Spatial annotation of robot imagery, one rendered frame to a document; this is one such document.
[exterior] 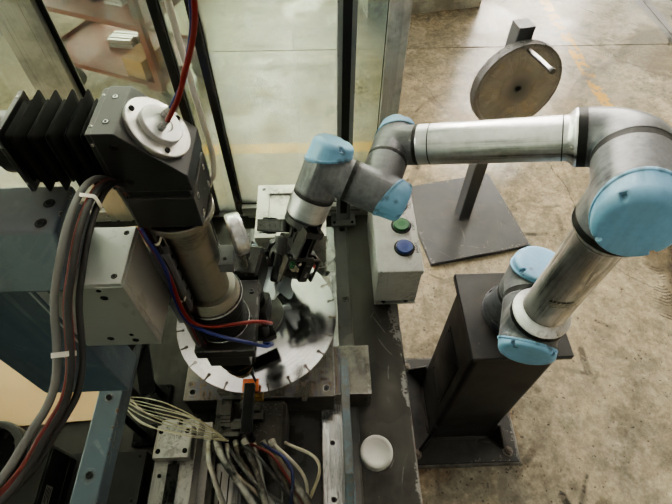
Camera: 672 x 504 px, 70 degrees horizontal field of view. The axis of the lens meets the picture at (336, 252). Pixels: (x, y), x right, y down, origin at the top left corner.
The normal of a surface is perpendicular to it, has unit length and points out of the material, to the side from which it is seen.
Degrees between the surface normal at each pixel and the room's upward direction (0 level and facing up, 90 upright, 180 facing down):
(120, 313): 90
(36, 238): 59
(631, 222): 82
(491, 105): 86
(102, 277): 0
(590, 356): 0
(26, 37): 90
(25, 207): 0
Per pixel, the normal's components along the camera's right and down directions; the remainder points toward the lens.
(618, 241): -0.29, 0.70
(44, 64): 0.04, 0.80
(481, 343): 0.00, -0.59
